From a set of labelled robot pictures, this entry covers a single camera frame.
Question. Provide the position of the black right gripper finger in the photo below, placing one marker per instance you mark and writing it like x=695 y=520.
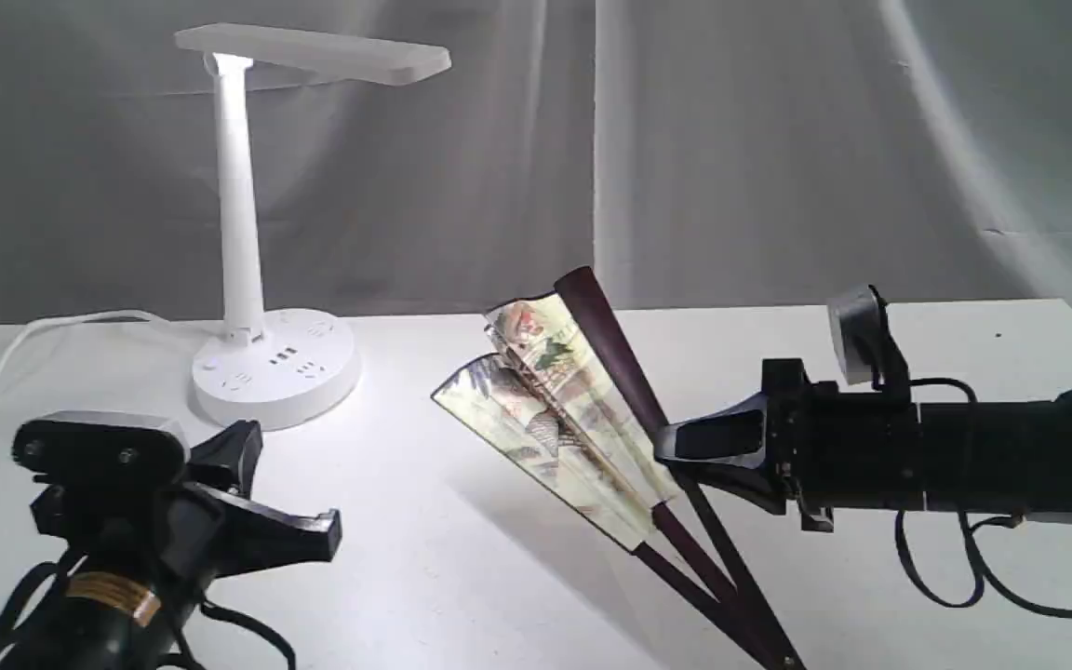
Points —
x=749 y=484
x=733 y=436

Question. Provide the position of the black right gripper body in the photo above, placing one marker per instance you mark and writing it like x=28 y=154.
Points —
x=830 y=449

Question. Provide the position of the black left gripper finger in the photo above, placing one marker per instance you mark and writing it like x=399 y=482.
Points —
x=228 y=460
x=255 y=537

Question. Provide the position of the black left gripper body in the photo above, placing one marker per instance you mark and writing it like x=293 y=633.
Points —
x=134 y=525

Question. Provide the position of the painted paper folding fan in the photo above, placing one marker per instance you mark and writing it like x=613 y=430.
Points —
x=563 y=398

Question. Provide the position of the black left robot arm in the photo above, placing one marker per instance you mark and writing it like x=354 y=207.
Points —
x=41 y=629

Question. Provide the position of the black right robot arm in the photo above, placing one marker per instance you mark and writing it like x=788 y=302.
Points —
x=1002 y=458

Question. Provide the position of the white desk lamp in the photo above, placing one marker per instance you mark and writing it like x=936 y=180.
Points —
x=287 y=366

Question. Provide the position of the white backdrop curtain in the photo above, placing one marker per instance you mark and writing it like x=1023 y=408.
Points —
x=696 y=153

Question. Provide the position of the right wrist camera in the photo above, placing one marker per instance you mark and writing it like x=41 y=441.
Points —
x=866 y=351

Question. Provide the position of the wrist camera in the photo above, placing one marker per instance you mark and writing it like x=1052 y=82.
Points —
x=866 y=351
x=96 y=448

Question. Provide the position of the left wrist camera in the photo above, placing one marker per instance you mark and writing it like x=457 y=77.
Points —
x=96 y=448

